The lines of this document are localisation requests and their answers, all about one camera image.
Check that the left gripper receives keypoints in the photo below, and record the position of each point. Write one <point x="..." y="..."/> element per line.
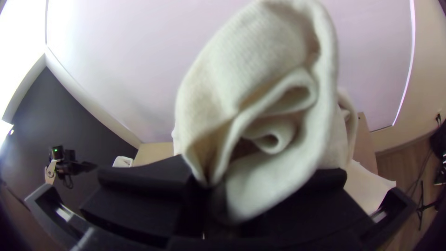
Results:
<point x="80" y="167"/>

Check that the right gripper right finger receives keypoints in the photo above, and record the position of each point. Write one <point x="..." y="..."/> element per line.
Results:
<point x="313" y="216"/>

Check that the white laundry basket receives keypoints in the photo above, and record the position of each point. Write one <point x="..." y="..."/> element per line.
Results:
<point x="122" y="161"/>

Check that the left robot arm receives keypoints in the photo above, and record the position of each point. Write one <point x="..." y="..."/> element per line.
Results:
<point x="50" y="171"/>

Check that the white printed t-shirt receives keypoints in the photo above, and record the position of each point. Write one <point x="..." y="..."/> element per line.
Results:
<point x="261" y="52"/>

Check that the black tripod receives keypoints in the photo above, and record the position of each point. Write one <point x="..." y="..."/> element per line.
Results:
<point x="420" y="209"/>

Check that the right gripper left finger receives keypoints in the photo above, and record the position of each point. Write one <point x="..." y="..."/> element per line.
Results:
<point x="146" y="198"/>

